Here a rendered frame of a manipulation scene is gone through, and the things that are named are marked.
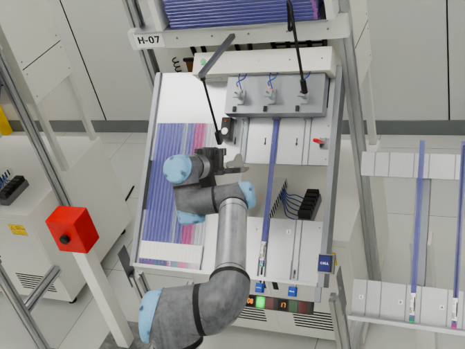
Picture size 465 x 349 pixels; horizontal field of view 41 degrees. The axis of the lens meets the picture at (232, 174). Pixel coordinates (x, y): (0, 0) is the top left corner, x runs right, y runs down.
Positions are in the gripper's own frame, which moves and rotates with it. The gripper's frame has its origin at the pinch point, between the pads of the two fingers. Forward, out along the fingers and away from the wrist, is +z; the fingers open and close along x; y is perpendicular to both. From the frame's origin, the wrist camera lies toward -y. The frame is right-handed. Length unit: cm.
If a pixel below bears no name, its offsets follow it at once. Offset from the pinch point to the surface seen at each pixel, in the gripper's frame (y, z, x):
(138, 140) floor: 4, 195, 158
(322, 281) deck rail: -33.4, 1.1, -31.4
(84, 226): -25, 15, 68
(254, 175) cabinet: -7, 63, 16
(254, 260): -29.3, 3.4, -8.1
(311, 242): -22.3, 5.3, -26.7
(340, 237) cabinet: -25, 34, -29
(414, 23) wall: 70, 167, -34
